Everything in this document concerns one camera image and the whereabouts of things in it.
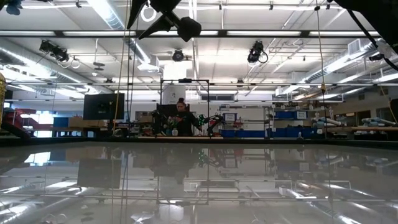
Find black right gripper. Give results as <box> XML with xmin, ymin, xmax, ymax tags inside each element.
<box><xmin>126</xmin><ymin>0</ymin><xmax>203</xmax><ymax>43</ymax></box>

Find pink flowers in vase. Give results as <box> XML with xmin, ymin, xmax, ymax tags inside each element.
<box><xmin>165</xmin><ymin>116</ymin><xmax>178</xmax><ymax>130</ymax></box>

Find yellow vase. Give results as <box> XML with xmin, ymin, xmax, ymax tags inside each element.
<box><xmin>0</xmin><ymin>72</ymin><xmax>7</xmax><ymax>127</ymax></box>

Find small black monitor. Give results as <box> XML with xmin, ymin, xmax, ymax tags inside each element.
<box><xmin>156</xmin><ymin>104</ymin><xmax>187</xmax><ymax>125</ymax></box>

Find black crossbar with light strips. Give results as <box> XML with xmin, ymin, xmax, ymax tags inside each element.
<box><xmin>0</xmin><ymin>29</ymin><xmax>382</xmax><ymax>39</ymax></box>

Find large black monitor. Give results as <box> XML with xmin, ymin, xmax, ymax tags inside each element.
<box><xmin>83</xmin><ymin>93</ymin><xmax>125</xmax><ymax>131</ymax></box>

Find person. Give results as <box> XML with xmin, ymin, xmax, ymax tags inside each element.
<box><xmin>172</xmin><ymin>97</ymin><xmax>200</xmax><ymax>137</ymax></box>

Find cardboard box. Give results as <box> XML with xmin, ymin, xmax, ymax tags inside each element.
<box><xmin>68</xmin><ymin>116</ymin><xmax>108</xmax><ymax>128</ymax></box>

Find blue crate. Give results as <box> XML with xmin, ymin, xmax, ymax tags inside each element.
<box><xmin>52</xmin><ymin>116</ymin><xmax>70</xmax><ymax>128</ymax></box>

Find blue storage bin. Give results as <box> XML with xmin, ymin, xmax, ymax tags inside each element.
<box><xmin>267</xmin><ymin>127</ymin><xmax>318</xmax><ymax>139</ymax></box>
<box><xmin>221</xmin><ymin>129</ymin><xmax>267</xmax><ymax>139</ymax></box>
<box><xmin>275</xmin><ymin>111</ymin><xmax>308</xmax><ymax>120</ymax></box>

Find red slanted structure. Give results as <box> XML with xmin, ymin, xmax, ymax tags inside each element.
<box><xmin>5</xmin><ymin>108</ymin><xmax>43</xmax><ymax>131</ymax></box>

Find metal shelf rack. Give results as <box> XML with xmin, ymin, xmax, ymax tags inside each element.
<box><xmin>263</xmin><ymin>104</ymin><xmax>330</xmax><ymax>139</ymax></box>

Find white rolled tubes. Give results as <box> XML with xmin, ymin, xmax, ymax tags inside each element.
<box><xmin>312</xmin><ymin>116</ymin><xmax>343</xmax><ymax>129</ymax></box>

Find white vent grille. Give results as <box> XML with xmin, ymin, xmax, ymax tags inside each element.
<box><xmin>347</xmin><ymin>39</ymin><xmax>361</xmax><ymax>56</ymax></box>

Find pale rolled tubes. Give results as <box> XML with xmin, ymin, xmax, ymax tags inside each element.
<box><xmin>360</xmin><ymin>116</ymin><xmax>398</xmax><ymax>126</ymax></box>

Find white cable ring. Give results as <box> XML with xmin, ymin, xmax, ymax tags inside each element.
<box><xmin>141</xmin><ymin>3</ymin><xmax>158</xmax><ymax>23</ymax></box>

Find black hanging cable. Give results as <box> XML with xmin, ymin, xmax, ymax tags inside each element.
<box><xmin>129</xmin><ymin>18</ymin><xmax>139</xmax><ymax>113</ymax></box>
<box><xmin>126</xmin><ymin>27</ymin><xmax>132</xmax><ymax>113</ymax></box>

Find thin yellow hanging cable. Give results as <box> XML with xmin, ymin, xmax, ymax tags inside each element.
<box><xmin>113</xmin><ymin>0</ymin><xmax>130</xmax><ymax>131</ymax></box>

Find black rectangular station frame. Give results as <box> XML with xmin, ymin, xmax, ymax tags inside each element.
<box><xmin>160</xmin><ymin>78</ymin><xmax>211</xmax><ymax>138</ymax></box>

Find black twin-lens rig camera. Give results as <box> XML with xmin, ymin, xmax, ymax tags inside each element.
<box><xmin>39</xmin><ymin>39</ymin><xmax>70</xmax><ymax>63</ymax></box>

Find black camera with cable loop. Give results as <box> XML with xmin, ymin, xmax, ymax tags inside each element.
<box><xmin>247</xmin><ymin>40</ymin><xmax>269</xmax><ymax>65</ymax></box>

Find black far ceiling rail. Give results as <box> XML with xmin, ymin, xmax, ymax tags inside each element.
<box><xmin>0</xmin><ymin>82</ymin><xmax>398</xmax><ymax>87</ymax></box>

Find yellow hanging cable with plug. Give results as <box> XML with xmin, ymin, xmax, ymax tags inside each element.
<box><xmin>314</xmin><ymin>0</ymin><xmax>328</xmax><ymax>139</ymax></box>

